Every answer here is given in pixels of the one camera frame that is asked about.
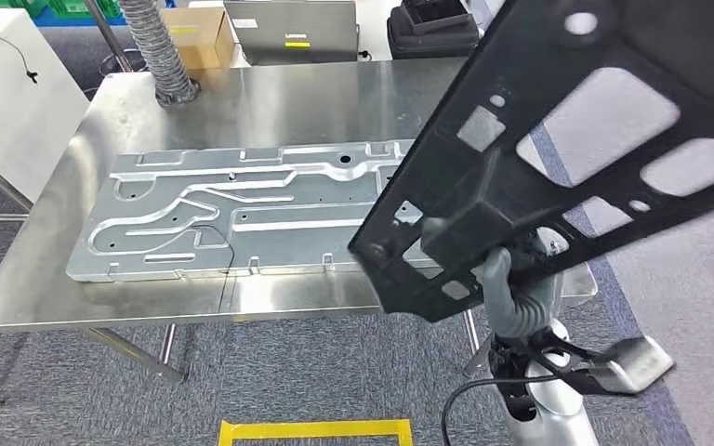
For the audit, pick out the black case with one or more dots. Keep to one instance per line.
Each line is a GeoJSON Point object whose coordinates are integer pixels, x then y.
{"type": "Point", "coordinates": [431, 40]}

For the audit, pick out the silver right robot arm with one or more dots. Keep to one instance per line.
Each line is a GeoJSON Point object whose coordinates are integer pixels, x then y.
{"type": "Point", "coordinates": [554, 418]}

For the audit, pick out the white cabinet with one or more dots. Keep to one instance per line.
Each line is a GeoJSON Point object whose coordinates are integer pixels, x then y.
{"type": "Point", "coordinates": [12, 123]}

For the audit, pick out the green plastic crate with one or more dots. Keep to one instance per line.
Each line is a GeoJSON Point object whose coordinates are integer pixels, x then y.
{"type": "Point", "coordinates": [74, 6]}

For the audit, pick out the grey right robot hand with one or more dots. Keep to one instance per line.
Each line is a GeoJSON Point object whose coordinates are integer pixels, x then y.
{"type": "Point", "coordinates": [523, 314]}

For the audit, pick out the brown cardboard box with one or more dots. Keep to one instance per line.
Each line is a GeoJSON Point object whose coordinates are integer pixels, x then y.
{"type": "Point", "coordinates": [200, 40]}

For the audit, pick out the grey laptop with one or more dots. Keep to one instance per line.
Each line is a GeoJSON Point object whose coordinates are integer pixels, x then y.
{"type": "Point", "coordinates": [289, 24]}

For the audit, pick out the grey stamped metal panel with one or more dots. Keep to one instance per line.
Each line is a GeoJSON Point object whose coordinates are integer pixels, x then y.
{"type": "Point", "coordinates": [283, 246]}

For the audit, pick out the steel pole stand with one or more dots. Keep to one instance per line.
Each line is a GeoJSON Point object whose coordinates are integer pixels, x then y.
{"type": "Point", "coordinates": [110, 40]}

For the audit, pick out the stainless steel workbench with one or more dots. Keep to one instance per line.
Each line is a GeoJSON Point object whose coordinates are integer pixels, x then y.
{"type": "Point", "coordinates": [283, 104]}

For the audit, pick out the black plastic licence plate bracket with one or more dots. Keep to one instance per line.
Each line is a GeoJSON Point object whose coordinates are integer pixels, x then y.
{"type": "Point", "coordinates": [517, 141]}

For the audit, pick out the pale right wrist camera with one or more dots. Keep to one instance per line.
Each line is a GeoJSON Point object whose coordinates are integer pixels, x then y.
{"type": "Point", "coordinates": [637, 366]}

